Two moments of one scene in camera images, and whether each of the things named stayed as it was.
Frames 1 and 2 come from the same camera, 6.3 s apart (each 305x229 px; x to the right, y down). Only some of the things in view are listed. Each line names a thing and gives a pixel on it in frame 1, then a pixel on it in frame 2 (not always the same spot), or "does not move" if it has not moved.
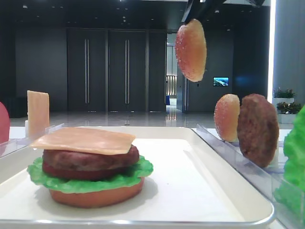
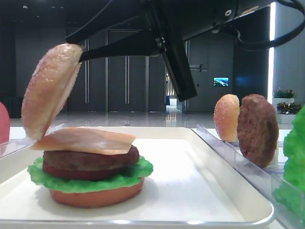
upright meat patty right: [258, 129] does not move
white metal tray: [192, 185] does not move
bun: [191, 49] -> [46, 85]
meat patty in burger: [68, 160] does not move
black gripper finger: [192, 11] -> [135, 19]
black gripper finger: [208, 8] -> [146, 46]
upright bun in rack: [226, 113] does not move
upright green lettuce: [290, 193] does not move
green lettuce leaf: [36, 171] does not move
